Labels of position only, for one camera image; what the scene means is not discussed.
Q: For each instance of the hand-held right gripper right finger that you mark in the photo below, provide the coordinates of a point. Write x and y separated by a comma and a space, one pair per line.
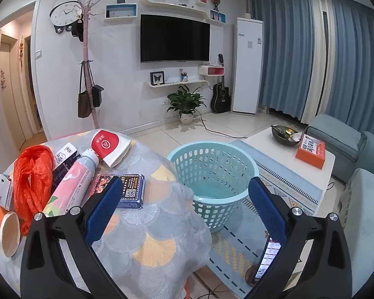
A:
268, 205

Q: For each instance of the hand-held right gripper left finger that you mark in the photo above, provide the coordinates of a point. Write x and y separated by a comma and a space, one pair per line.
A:
104, 205

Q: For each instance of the teal laundry basket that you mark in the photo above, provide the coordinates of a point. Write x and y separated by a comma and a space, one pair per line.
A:
215, 193

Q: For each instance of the dark blue packet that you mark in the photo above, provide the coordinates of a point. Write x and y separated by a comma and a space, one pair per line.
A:
132, 190

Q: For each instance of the pink spray bottle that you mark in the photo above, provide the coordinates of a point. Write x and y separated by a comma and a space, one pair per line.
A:
71, 183

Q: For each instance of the fan-patterned tablecloth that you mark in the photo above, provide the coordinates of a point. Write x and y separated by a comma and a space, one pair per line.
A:
149, 224

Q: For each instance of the smartphone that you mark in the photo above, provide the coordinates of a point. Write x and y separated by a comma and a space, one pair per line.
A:
269, 255

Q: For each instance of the black box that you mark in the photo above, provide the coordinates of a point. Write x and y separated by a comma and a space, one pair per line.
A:
64, 168

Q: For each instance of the white coffee table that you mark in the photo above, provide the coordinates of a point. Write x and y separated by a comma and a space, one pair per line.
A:
268, 149

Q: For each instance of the red and white paper cup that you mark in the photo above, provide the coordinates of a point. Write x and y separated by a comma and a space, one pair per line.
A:
107, 144

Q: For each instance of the orange tissue box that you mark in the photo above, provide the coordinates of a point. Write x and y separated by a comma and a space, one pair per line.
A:
310, 157

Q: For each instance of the dark bowl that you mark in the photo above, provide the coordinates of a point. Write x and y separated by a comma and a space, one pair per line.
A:
279, 137

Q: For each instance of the orange plastic bag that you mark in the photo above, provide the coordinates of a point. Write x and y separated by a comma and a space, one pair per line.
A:
31, 177

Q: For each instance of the teal sofa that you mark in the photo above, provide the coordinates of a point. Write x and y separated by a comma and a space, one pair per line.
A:
333, 137

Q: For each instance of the small white box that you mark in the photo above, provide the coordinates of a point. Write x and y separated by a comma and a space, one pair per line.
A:
4, 190

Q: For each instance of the brown hanging bag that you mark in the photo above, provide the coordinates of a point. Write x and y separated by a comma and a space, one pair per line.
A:
83, 106

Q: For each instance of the orange paper cup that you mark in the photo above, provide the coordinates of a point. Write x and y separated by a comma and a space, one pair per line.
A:
0, 221

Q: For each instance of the black hanging bag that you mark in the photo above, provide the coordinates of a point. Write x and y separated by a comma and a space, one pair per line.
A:
97, 96

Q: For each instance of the black guitar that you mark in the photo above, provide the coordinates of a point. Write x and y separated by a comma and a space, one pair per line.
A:
220, 98

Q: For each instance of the white refrigerator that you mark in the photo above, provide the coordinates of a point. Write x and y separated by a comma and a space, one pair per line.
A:
246, 74

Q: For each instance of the potted green plant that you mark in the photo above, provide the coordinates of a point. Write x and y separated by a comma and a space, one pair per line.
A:
185, 99

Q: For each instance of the framed butterfly picture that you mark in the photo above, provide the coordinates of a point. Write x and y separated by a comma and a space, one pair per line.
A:
157, 78

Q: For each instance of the white hallway door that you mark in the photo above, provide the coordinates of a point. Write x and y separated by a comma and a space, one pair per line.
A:
12, 99

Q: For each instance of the white sheer curtain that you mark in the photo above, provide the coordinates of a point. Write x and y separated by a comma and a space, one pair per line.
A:
318, 68

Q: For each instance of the pencil cup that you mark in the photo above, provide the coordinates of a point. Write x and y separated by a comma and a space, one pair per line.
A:
184, 76

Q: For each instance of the blue curtain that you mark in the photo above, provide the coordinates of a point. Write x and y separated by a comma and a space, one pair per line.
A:
355, 68
283, 53

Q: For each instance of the pink coat rack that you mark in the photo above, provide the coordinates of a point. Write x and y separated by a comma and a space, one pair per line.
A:
86, 46

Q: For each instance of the black hanging item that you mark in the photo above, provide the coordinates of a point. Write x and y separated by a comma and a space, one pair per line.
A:
78, 29

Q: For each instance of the small blue box shelf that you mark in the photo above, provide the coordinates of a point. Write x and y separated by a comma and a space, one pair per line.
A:
217, 16

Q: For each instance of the low white wall shelf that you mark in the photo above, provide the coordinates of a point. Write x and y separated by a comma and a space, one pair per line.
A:
174, 83

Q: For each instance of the white and red wall box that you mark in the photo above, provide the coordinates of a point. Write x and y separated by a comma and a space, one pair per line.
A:
210, 71

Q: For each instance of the white light switch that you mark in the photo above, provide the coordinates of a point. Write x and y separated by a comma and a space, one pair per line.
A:
38, 54

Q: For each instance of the wall television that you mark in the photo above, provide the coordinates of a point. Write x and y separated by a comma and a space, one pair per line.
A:
174, 37

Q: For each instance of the panda wall clock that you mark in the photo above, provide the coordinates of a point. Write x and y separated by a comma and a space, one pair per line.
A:
64, 12

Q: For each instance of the curved white wall shelf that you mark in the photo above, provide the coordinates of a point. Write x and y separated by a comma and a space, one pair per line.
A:
174, 6

